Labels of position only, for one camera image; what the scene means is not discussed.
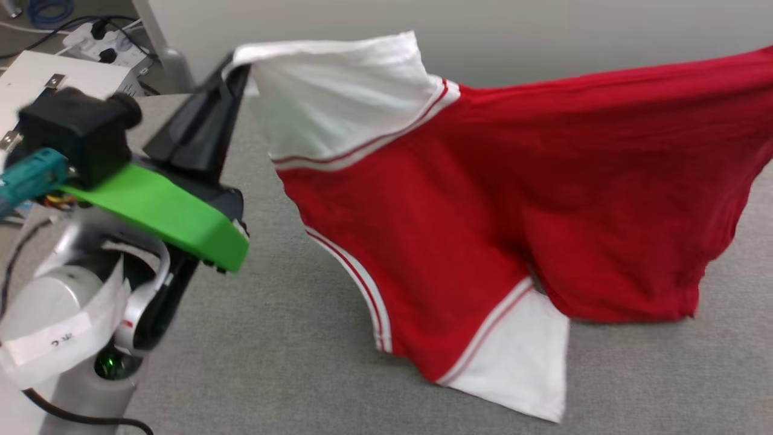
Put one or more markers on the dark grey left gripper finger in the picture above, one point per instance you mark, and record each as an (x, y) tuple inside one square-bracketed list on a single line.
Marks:
[(187, 112), (217, 133)]

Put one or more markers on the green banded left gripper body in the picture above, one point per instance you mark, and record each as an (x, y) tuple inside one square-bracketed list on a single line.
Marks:
[(163, 208)]

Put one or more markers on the red and white jersey garment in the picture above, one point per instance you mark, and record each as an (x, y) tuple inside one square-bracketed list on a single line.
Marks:
[(483, 211)]

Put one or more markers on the white power strip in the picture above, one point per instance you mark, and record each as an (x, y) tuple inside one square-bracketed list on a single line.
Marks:
[(109, 45)]

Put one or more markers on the white paper label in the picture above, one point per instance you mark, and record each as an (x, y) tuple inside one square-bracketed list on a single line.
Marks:
[(54, 344)]

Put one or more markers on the white partition panel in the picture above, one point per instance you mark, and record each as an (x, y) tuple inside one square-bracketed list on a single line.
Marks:
[(543, 30)]

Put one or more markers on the grey partition post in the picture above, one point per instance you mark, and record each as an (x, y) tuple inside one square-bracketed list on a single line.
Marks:
[(166, 54)]

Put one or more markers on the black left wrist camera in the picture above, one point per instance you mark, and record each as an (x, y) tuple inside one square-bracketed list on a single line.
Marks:
[(78, 133)]

